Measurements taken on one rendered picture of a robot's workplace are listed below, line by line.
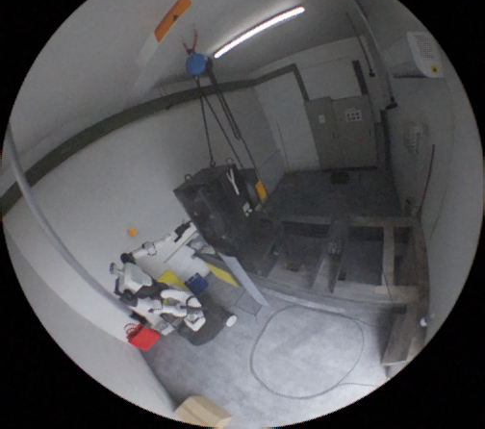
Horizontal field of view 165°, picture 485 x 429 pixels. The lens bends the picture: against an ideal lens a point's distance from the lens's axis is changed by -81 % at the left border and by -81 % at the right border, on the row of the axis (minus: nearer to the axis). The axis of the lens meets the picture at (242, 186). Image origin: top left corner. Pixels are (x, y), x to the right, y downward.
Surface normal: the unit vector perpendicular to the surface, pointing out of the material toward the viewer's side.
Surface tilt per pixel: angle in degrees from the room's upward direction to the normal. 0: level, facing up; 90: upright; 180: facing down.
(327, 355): 0
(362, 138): 90
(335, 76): 90
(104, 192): 90
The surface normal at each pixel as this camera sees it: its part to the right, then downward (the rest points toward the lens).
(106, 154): 0.75, -0.02
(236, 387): -0.37, -0.84
